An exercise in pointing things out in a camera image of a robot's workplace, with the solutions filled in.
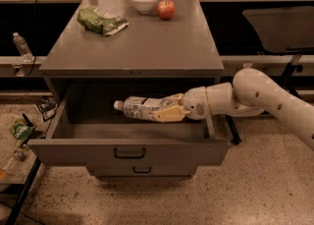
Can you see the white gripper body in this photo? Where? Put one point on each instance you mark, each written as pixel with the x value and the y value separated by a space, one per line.
pixel 195 103

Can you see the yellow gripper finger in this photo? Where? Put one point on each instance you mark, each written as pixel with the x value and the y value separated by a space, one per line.
pixel 173 113
pixel 175 98

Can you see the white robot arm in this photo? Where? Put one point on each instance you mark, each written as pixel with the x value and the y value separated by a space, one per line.
pixel 250 93

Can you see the grey metal drawer cabinet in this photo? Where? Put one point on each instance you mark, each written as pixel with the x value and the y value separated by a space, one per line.
pixel 148 47

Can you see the open grey top drawer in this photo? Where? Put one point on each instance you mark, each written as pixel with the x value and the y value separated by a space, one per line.
pixel 88 131

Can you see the grey lower drawer front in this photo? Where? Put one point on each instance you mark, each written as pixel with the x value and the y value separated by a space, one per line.
pixel 143 171

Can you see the clear bottle on floor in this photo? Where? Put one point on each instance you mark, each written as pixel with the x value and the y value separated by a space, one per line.
pixel 14 166

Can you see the upright clear bottle at left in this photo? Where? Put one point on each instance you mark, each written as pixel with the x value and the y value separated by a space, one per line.
pixel 23 48

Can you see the black table leg right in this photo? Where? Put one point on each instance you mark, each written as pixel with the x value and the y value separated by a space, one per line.
pixel 236 138

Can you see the black table leg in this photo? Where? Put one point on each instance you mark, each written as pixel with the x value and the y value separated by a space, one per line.
pixel 23 193
pixel 236 138

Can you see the red apple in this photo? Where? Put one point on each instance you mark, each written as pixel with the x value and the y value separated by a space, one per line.
pixel 166 9

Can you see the white ceramic bowl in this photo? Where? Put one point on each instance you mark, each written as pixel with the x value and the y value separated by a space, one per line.
pixel 144 6

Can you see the grey chair seat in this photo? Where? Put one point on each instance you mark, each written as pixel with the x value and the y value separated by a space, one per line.
pixel 284 30

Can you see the green chip bag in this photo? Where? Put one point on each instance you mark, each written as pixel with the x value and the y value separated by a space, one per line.
pixel 101 21

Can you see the dark snack packet on floor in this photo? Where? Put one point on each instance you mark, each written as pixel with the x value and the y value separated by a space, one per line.
pixel 47 108

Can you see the green snack packet on floor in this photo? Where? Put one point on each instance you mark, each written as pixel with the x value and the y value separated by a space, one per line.
pixel 21 130

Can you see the black table leg left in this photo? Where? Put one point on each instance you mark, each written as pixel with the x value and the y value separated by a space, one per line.
pixel 23 193

